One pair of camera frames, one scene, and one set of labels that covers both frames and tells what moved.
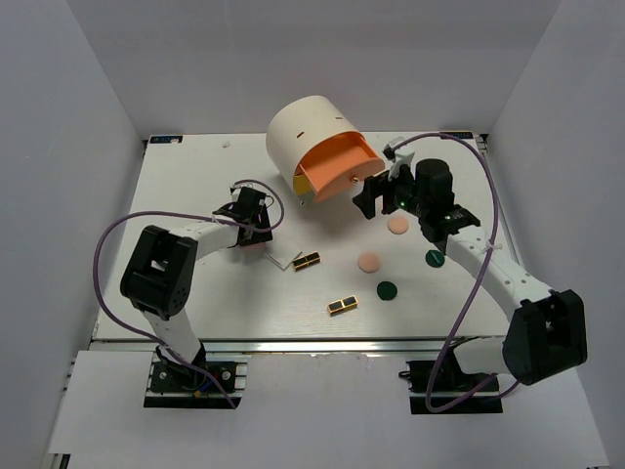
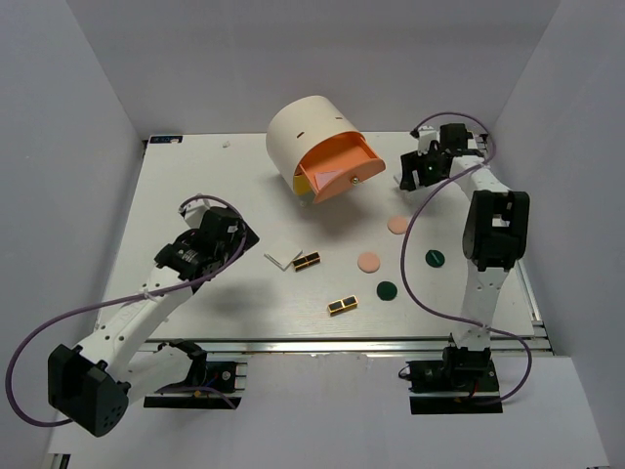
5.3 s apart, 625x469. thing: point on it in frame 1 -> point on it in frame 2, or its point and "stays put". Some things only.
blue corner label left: [165, 140] stays put
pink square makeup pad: [258, 247] -> [323, 177]
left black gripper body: [258, 235] -> [230, 248]
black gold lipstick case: [307, 261] stays put
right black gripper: [373, 189] -> [412, 161]
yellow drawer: [302, 186] stays put
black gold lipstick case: [342, 306] stays put
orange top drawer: [338, 163] stays put
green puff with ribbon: [435, 258] stays put
